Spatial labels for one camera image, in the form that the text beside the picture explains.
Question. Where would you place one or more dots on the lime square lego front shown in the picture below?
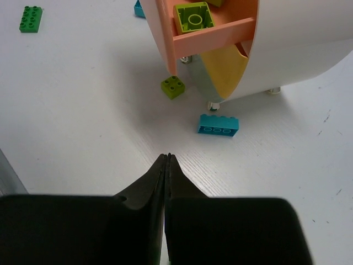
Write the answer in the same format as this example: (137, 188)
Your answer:
(192, 17)

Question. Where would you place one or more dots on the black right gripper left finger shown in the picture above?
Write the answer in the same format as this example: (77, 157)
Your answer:
(125, 228)

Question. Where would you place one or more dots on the dark green long lego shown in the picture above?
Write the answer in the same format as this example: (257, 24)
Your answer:
(31, 18)

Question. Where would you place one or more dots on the yellow drawer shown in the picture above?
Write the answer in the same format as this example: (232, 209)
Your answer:
(225, 67)

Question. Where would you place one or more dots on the lime square lego near container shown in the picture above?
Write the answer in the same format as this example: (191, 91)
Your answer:
(172, 87)

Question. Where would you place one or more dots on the aluminium front rail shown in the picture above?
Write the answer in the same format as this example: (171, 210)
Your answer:
(9, 180)

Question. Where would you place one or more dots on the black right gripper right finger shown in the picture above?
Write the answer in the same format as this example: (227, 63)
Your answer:
(217, 230)

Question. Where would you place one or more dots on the small teal square lego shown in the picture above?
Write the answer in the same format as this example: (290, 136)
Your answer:
(138, 11)

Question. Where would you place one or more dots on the cream cylindrical drawer container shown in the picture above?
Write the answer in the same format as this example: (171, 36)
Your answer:
(295, 41)

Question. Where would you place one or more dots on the long teal lego brick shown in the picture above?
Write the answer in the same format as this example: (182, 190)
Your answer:
(218, 125)

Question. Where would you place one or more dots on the lime curved lego assembly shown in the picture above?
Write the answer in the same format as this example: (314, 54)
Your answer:
(216, 3)

